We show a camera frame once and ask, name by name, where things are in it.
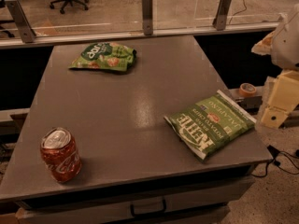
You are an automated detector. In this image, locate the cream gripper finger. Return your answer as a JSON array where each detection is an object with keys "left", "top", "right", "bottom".
[{"left": 261, "top": 106, "right": 289, "bottom": 129}]

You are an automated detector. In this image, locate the green jalapeno kettle chip bag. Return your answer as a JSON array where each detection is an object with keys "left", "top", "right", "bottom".
[{"left": 164, "top": 91, "right": 256, "bottom": 161}]

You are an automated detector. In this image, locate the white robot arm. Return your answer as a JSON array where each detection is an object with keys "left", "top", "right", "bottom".
[{"left": 251, "top": 4, "right": 299, "bottom": 128}]

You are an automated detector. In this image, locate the green rice chip bag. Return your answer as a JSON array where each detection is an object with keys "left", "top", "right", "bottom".
[{"left": 69, "top": 42, "right": 136, "bottom": 72}]

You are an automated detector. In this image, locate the orange tape roll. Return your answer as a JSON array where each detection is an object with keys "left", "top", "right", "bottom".
[{"left": 239, "top": 83, "right": 257, "bottom": 97}]

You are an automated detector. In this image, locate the grey desk drawer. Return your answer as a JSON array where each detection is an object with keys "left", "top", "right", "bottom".
[{"left": 16, "top": 175, "right": 254, "bottom": 224}]

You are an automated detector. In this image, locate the red coca-cola can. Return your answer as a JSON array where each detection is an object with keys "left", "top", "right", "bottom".
[{"left": 40, "top": 127, "right": 82, "bottom": 183}]

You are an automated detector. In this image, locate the clear glass barrier panel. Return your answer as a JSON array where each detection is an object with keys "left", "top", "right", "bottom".
[{"left": 0, "top": 0, "right": 299, "bottom": 39}]

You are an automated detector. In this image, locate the black floor cable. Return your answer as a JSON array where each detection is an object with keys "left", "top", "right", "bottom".
[{"left": 250, "top": 145, "right": 299, "bottom": 179}]

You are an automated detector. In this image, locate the right metal glass bracket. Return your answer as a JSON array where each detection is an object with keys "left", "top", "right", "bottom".
[{"left": 212, "top": 0, "right": 232, "bottom": 31}]

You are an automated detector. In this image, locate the metal glass bracket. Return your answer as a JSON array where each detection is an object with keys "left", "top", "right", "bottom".
[
  {"left": 212, "top": 0, "right": 232, "bottom": 31},
  {"left": 5, "top": 0, "right": 36, "bottom": 43},
  {"left": 142, "top": 0, "right": 153, "bottom": 35}
]

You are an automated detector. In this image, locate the black drawer handle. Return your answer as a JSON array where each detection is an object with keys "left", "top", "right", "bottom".
[{"left": 130, "top": 198, "right": 167, "bottom": 218}]

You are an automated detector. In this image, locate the middle metal glass bracket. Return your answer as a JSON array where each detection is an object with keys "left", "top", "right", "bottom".
[{"left": 142, "top": 0, "right": 153, "bottom": 35}]

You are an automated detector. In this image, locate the left metal glass bracket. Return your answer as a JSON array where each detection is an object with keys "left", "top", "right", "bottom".
[{"left": 5, "top": 0, "right": 36, "bottom": 43}]

